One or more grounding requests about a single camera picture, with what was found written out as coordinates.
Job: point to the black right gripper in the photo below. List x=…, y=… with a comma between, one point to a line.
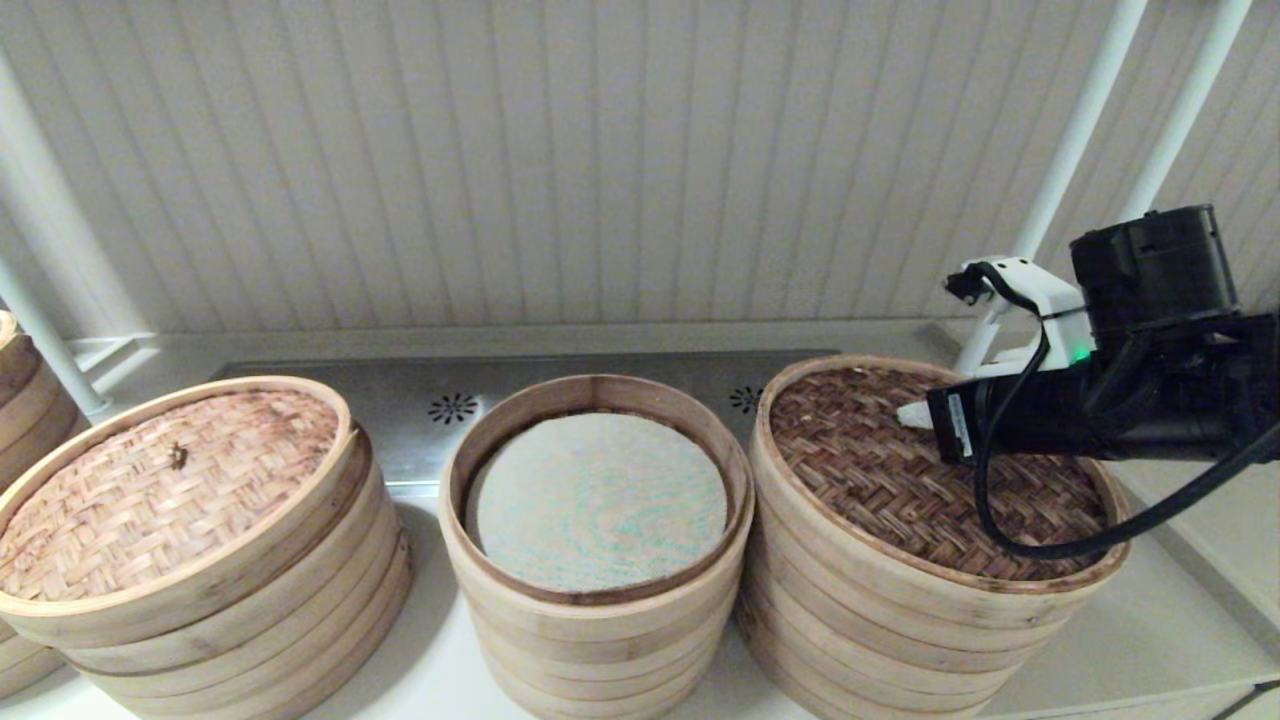
x=1060, y=415

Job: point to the dark woven bamboo lid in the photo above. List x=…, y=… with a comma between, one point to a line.
x=880, y=490

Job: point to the large bamboo steamer stack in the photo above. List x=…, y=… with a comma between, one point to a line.
x=880, y=660
x=250, y=650

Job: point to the small bamboo steamer stack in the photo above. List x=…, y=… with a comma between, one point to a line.
x=600, y=650

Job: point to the light woven bamboo lid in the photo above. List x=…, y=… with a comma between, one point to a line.
x=150, y=500

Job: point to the black boxy motor housing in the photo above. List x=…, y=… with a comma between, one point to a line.
x=1150, y=270

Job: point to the thick white column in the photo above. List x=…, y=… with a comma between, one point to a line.
x=50, y=200

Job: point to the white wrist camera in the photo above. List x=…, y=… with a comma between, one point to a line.
x=1040, y=295

